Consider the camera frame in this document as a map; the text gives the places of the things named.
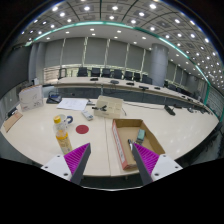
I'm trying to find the white remote control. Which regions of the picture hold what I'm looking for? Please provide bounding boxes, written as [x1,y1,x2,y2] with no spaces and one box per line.
[81,110,93,121]

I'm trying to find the long curved conference desk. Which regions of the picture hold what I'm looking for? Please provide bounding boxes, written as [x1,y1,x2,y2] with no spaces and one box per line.
[44,77,205,108]

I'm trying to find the black desk microphone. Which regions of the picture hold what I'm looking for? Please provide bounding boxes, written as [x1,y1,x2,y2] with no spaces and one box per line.
[164,105,176,116]

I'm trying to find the brown envelope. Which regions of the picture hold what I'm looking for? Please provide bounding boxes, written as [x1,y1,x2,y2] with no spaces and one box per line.
[3,111,22,132]

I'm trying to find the open cardboard box red side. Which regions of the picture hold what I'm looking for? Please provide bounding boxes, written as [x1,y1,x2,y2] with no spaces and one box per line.
[112,119,165,170]

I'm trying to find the white mug blue handle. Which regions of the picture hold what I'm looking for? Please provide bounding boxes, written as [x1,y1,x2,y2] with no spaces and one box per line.
[59,114,73,127]

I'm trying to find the red round coaster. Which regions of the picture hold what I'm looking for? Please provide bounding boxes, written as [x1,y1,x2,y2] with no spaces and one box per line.
[76,125,89,134]

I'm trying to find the black tray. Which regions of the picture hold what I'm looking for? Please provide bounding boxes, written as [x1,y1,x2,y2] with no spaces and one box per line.
[46,93,62,104]

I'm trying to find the grey round column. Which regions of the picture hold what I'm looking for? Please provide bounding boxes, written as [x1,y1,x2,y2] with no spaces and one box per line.
[149,43,169,87]

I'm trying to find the white paper sheets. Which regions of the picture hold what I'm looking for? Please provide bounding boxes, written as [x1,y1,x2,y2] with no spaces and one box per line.
[57,98,88,111]

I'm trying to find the teal small box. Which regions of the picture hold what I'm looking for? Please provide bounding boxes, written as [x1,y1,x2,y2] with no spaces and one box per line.
[136,129,145,143]

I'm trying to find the white printed carton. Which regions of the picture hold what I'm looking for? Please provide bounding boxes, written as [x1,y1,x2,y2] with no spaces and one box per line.
[19,85,43,112]

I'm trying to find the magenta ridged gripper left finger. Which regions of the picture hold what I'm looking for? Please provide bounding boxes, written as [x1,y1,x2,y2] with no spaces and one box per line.
[64,143,91,185]

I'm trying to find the closed cardboard box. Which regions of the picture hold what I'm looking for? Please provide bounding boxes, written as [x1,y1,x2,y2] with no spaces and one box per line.
[93,96,123,119]

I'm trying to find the black office chair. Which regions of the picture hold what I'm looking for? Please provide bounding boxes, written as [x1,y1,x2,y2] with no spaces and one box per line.
[124,71,133,80]
[113,69,123,79]
[133,73,141,82]
[91,68,100,77]
[77,67,88,77]
[102,68,111,78]

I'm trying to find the yellow juice bottle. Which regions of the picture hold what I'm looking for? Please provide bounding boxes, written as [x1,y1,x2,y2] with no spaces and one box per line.
[53,115,72,154]

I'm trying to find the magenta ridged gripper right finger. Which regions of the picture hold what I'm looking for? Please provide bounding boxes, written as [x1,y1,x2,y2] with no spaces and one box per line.
[132,143,159,185]

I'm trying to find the black tool on box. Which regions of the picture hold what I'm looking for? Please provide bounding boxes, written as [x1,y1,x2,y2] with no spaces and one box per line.
[92,105,107,111]

